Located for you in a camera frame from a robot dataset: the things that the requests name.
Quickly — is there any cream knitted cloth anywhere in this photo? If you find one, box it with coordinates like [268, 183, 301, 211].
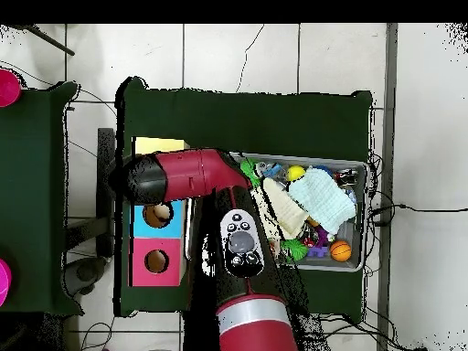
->
[255, 176, 310, 241]

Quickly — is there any mint knitted cloth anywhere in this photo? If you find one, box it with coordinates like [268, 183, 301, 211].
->
[287, 166, 357, 235]

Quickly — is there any wooden box with three holes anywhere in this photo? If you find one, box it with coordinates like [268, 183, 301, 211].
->
[128, 136, 190, 289]

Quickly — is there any silver mesh bin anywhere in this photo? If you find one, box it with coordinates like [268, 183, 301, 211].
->
[182, 151, 369, 274]

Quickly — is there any green spiky ball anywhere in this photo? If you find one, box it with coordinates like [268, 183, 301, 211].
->
[280, 238, 310, 263]
[239, 158, 262, 188]

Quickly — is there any yellow ball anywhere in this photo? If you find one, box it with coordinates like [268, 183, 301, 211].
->
[286, 165, 307, 183]

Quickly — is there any dark green tablecloth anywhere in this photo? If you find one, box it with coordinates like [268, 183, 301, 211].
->
[113, 76, 374, 324]

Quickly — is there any small orange basketball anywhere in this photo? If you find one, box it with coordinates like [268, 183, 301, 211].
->
[329, 239, 353, 263]

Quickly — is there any grey rounded floor object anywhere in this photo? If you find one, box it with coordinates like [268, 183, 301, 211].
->
[62, 255, 108, 298]

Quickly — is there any dark green side table cloth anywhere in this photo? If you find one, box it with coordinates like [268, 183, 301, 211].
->
[0, 81, 84, 316]

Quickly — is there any black rod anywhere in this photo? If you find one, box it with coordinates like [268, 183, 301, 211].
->
[21, 24, 77, 57]

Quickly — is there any pink ball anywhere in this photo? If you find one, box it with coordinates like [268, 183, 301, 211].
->
[0, 258, 13, 307]

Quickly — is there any dark pink round object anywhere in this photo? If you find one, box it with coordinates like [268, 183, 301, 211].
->
[0, 69, 22, 108]

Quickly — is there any black floor cable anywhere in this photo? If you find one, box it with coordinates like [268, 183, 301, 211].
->
[368, 203, 468, 215]

